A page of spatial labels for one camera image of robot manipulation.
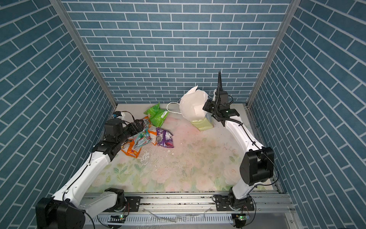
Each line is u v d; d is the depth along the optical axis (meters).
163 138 0.94
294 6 0.71
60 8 0.71
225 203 0.74
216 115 0.62
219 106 0.64
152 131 0.99
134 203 0.76
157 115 1.04
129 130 0.70
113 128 0.58
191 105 1.05
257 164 0.45
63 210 0.39
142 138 0.91
